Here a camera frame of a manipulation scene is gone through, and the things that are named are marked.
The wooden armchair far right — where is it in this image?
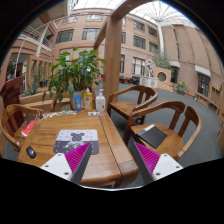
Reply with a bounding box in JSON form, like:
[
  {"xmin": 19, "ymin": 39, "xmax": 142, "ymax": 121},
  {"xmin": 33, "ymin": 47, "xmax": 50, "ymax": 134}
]
[{"xmin": 107, "ymin": 85, "xmax": 158, "ymax": 119}]

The wooden pillar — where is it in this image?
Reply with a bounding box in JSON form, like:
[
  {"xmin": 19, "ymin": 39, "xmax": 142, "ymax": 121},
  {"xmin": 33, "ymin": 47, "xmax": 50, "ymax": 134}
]
[{"xmin": 94, "ymin": 0, "xmax": 152, "ymax": 101}]

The yellow liquid bottle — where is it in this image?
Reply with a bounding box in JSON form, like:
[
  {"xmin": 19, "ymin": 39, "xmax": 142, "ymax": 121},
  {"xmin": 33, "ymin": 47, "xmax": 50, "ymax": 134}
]
[{"xmin": 84, "ymin": 88, "xmax": 93, "ymax": 112}]

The wooden armchair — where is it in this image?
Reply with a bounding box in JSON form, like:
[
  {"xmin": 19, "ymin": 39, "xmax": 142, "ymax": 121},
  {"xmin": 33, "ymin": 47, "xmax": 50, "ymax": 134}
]
[
  {"xmin": 123, "ymin": 101, "xmax": 202, "ymax": 161},
  {"xmin": 107, "ymin": 85, "xmax": 158, "ymax": 119},
  {"xmin": 0, "ymin": 104, "xmax": 43, "ymax": 151}
]

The wooden armchair near right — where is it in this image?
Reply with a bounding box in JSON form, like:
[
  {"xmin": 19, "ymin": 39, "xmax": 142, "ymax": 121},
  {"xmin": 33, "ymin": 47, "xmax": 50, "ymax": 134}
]
[{"xmin": 123, "ymin": 101, "xmax": 202, "ymax": 161}]

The black notebook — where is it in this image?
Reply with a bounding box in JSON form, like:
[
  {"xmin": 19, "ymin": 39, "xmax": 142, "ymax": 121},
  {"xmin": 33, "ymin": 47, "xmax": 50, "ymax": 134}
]
[{"xmin": 137, "ymin": 124, "xmax": 167, "ymax": 149}]

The white statue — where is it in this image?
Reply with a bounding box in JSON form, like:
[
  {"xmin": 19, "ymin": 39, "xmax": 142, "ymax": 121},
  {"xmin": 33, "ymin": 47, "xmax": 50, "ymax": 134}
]
[{"xmin": 146, "ymin": 59, "xmax": 155, "ymax": 77}]

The green potted plant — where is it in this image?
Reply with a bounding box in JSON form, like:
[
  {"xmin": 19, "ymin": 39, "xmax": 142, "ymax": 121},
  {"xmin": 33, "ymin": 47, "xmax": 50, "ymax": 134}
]
[{"xmin": 48, "ymin": 50, "xmax": 105, "ymax": 111}]

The grey bear print mouse pad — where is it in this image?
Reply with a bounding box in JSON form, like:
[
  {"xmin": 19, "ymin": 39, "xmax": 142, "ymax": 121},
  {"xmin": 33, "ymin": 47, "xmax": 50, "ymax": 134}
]
[{"xmin": 53, "ymin": 129, "xmax": 99, "ymax": 155}]

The wooden table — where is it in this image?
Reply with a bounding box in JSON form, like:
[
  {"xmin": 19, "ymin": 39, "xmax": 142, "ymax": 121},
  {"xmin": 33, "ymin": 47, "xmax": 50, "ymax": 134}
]
[{"xmin": 18, "ymin": 112, "xmax": 139, "ymax": 187}]

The black computer mouse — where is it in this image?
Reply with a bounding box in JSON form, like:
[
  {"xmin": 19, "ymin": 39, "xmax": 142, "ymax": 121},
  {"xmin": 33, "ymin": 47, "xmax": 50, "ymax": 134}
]
[{"xmin": 26, "ymin": 146, "xmax": 36, "ymax": 159}]

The blue tube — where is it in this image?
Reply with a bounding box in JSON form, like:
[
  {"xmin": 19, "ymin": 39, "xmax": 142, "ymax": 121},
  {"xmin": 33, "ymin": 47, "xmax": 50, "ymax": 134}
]
[{"xmin": 74, "ymin": 95, "xmax": 81, "ymax": 113}]

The clear hand sanitizer pump bottle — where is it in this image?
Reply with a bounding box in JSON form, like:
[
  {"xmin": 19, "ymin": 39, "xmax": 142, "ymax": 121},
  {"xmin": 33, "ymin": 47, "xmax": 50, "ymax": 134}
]
[{"xmin": 96, "ymin": 90, "xmax": 105, "ymax": 112}]

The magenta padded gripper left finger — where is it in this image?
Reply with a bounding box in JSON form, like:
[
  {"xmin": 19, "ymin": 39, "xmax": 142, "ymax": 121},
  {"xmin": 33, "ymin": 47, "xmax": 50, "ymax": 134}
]
[{"xmin": 41, "ymin": 143, "xmax": 92, "ymax": 185}]

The wooden armchair left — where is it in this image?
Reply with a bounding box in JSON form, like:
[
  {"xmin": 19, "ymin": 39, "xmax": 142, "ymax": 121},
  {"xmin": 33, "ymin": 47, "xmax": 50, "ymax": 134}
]
[{"xmin": 0, "ymin": 104, "xmax": 43, "ymax": 151}]

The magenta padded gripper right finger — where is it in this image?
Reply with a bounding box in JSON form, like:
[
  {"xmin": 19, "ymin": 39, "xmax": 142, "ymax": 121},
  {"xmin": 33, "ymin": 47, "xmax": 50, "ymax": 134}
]
[{"xmin": 135, "ymin": 143, "xmax": 182, "ymax": 184}]

